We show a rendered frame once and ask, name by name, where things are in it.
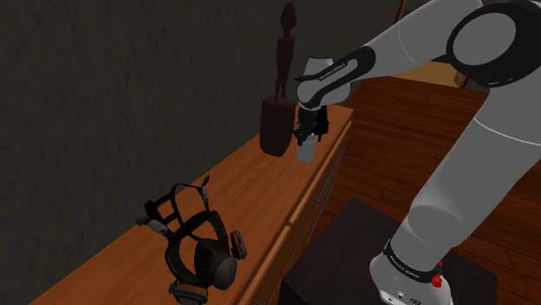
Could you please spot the wooden chest of drawers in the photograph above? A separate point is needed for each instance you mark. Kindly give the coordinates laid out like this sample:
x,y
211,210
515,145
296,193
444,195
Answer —
x,y
262,186

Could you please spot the tan wooden furniture piece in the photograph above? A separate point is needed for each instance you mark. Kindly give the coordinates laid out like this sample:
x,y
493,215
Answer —
x,y
435,72

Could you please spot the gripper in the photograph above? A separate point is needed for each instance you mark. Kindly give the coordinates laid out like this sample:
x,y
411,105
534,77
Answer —
x,y
312,119

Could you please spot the grey cylindrical cup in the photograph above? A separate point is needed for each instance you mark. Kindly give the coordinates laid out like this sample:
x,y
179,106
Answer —
x,y
305,151

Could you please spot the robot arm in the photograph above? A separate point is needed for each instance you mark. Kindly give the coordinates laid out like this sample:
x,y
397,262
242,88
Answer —
x,y
456,152

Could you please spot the black respirator mask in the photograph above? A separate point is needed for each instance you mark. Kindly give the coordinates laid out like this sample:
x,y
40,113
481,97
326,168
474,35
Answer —
x,y
198,249

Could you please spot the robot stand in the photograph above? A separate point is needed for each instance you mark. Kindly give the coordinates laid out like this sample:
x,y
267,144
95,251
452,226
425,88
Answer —
x,y
338,262

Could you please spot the dark wooden figure statue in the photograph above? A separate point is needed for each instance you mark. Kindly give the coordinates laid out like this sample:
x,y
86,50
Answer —
x,y
279,114

